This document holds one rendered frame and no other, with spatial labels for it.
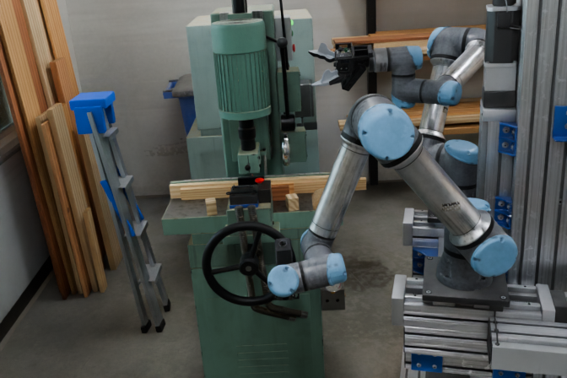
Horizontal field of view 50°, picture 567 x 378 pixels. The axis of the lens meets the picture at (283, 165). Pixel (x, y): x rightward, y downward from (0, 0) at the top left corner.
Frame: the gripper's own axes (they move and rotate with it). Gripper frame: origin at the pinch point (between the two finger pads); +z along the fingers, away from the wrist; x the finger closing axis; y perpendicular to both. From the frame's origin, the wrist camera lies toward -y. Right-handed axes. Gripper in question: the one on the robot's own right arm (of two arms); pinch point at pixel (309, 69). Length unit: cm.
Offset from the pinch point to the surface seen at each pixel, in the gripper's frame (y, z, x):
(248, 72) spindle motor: 1.6, 19.3, 0.8
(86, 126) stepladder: -58, 96, -33
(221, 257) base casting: -44, 34, 42
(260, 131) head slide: -27.8, 18.3, 1.0
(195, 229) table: -34, 41, 36
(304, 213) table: -31.6, 4.6, 33.8
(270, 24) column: -3.3, 12.1, -27.1
